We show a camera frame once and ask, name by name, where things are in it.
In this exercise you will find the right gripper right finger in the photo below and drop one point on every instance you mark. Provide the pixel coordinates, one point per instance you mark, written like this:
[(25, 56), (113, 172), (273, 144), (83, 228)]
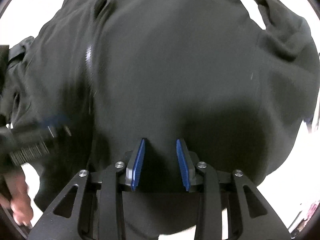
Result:
[(249, 215)]

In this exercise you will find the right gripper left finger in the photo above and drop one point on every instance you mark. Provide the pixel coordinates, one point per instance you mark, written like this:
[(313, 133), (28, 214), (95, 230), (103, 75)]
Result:
[(91, 204)]

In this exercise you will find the black fleece jacket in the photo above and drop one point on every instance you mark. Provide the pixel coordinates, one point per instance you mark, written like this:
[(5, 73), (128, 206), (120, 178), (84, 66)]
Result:
[(234, 79)]

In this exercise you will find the person's left hand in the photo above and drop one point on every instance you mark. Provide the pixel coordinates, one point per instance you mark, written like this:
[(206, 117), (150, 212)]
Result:
[(20, 202)]

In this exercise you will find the blue checkered cartoon blanket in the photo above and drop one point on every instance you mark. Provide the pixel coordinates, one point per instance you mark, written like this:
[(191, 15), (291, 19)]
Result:
[(292, 190)]

